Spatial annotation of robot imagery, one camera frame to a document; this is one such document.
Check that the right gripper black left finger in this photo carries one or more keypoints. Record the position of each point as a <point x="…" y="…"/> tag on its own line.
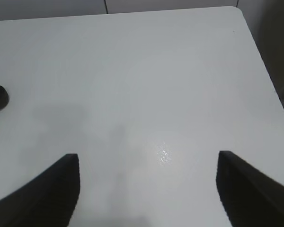
<point x="49" y="200"/>

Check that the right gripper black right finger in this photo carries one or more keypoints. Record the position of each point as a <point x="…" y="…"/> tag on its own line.
<point x="249" y="197"/>

